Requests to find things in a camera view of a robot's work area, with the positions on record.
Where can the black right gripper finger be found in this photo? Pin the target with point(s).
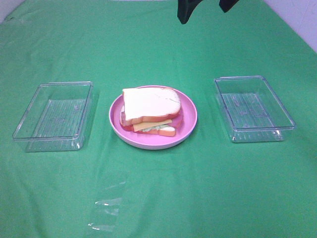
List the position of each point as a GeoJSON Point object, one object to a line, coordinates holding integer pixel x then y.
{"type": "Point", "coordinates": [185, 9]}
{"type": "Point", "coordinates": [227, 5]}

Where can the toy bread slice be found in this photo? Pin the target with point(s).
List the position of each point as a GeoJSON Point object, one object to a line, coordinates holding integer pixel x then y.
{"type": "Point", "coordinates": [167, 131]}
{"type": "Point", "coordinates": [149, 104]}

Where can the toy bacon strip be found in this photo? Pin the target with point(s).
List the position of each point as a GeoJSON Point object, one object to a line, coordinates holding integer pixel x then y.
{"type": "Point", "coordinates": [177, 121]}

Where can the toy lettuce leaf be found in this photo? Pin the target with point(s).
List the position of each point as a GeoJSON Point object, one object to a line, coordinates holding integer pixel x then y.
{"type": "Point", "coordinates": [157, 127]}

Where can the yellow toy cheese slice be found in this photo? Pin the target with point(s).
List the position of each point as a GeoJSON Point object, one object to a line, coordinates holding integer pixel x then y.
{"type": "Point", "coordinates": [144, 125]}

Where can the right clear plastic tray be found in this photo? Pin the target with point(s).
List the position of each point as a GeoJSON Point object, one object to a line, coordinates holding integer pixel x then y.
{"type": "Point", "coordinates": [251, 110]}

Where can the clear plastic tray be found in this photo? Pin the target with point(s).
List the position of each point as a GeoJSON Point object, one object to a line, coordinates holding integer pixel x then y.
{"type": "Point", "coordinates": [56, 118]}
{"type": "Point", "coordinates": [251, 110]}

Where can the pink round plate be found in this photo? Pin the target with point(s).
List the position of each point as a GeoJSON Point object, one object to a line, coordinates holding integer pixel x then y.
{"type": "Point", "coordinates": [153, 141]}

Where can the left clear plastic tray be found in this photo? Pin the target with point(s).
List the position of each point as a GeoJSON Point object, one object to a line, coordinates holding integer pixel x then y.
{"type": "Point", "coordinates": [56, 118]}

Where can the green table cloth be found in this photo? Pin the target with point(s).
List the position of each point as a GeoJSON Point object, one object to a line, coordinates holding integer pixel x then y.
{"type": "Point", "coordinates": [206, 187]}

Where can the clear plastic film sheet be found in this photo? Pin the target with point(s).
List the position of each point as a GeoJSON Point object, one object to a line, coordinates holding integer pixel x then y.
{"type": "Point", "coordinates": [107, 204]}

